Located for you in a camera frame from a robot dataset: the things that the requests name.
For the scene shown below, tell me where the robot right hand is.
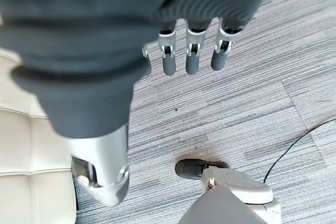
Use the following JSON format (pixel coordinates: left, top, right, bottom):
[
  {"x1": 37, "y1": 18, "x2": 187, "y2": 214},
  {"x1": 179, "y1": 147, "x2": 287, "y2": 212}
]
[{"x1": 0, "y1": 0, "x2": 282, "y2": 207}]

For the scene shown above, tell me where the cream tufted leather sofa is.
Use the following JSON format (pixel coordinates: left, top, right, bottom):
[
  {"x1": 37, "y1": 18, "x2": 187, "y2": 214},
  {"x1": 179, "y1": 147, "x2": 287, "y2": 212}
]
[{"x1": 0, "y1": 14, "x2": 79, "y2": 224}]

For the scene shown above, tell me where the silver robot leg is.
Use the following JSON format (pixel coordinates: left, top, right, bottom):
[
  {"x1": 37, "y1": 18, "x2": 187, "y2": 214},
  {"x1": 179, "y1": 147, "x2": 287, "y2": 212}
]
[{"x1": 179, "y1": 167, "x2": 283, "y2": 224}]

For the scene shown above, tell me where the thin black cable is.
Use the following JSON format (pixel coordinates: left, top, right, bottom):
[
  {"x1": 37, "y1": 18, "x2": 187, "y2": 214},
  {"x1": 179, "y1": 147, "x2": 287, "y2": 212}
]
[{"x1": 263, "y1": 119, "x2": 336, "y2": 183}]

